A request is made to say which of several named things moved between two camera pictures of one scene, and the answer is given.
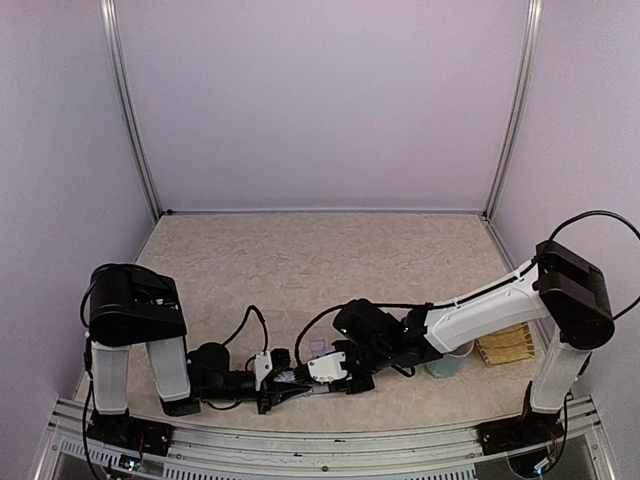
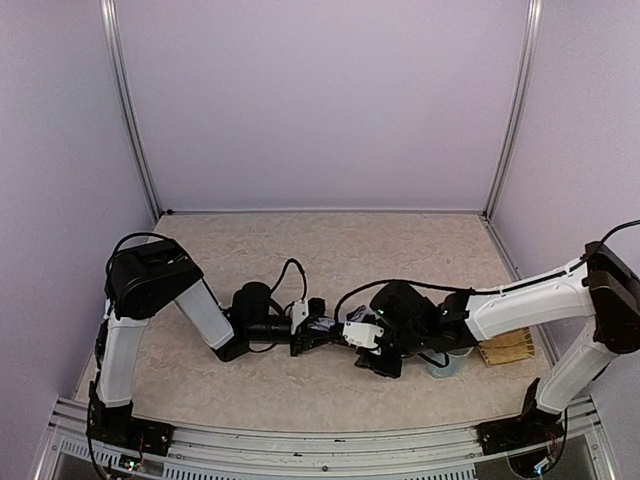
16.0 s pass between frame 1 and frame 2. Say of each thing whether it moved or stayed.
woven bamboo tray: stayed
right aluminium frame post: stayed
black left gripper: moved
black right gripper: moved
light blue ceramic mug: stayed
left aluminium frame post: stayed
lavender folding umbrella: moved
